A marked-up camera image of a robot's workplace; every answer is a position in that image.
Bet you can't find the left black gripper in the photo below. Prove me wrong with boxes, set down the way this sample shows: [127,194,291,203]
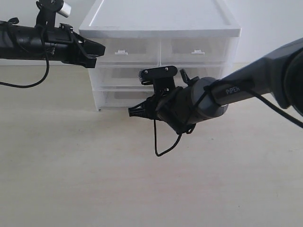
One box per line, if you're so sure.
[45,23,106,69]

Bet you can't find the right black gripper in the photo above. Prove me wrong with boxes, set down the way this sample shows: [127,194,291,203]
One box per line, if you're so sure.
[128,91,175,121]

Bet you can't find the wide translucent drawer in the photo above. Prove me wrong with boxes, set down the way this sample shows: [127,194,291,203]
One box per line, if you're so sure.
[89,65,229,90]
[92,90,153,110]

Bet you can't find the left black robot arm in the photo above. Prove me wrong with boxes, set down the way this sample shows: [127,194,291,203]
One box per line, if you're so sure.
[0,21,106,68]

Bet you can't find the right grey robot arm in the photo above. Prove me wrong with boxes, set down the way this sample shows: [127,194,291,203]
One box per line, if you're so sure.
[128,39,303,135]

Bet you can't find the top left translucent drawer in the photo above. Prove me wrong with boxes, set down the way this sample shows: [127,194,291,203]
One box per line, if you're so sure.
[94,38,159,65]

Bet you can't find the top right translucent drawer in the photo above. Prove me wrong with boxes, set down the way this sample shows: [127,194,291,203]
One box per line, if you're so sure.
[160,37,238,65]

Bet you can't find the white plastic drawer cabinet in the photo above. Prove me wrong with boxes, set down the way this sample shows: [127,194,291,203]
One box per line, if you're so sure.
[79,0,242,112]

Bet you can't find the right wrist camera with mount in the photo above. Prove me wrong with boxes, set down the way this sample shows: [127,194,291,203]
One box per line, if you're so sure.
[138,65,178,94]

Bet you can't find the left black camera cable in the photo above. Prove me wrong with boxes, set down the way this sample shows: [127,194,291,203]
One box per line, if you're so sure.
[0,17,83,89]

